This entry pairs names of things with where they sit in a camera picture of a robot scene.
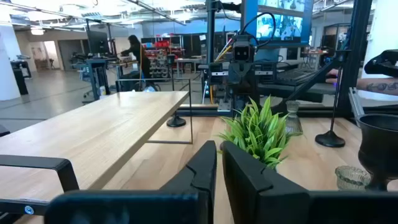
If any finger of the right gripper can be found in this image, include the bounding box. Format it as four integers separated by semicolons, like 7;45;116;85
228;62;239;85
238;62;251;85

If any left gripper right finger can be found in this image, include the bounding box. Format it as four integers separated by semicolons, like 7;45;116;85
222;141;312;224

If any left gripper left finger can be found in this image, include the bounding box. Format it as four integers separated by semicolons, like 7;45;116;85
160;140;218;224

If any ribbed clear glass candle holder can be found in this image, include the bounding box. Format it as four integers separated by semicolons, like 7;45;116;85
335;165;372;192
285;100;304;137

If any person's forearm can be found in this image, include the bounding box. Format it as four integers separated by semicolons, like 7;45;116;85
356;77;398;96

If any grey background table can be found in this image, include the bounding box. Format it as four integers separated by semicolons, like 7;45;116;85
174;57;208;80

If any black computer keyboard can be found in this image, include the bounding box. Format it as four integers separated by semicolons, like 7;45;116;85
273;67;326;86

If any large computer monitor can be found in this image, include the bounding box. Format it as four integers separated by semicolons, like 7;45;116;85
241;0;314;47

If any green artificial plant white pot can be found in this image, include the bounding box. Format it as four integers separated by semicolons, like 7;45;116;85
217;95;295;170

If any storage rack with red bins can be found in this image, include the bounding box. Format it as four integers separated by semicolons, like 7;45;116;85
141;35;185;79

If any person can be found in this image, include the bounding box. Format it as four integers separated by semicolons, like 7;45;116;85
120;34;152;91

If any person's hand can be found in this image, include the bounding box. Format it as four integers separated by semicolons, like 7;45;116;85
325;68;358;85

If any grey standing desk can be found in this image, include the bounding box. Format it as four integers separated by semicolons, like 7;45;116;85
72;55;139;104

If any black desk monitor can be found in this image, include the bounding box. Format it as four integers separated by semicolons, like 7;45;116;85
86;29;110;55

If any white round column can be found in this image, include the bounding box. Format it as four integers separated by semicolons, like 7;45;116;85
0;24;22;102
361;0;398;78

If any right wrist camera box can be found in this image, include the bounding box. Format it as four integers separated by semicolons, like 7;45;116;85
232;34;256;63

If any wooden shelf riser black frame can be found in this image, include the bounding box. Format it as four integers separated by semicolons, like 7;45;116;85
0;77;194;217

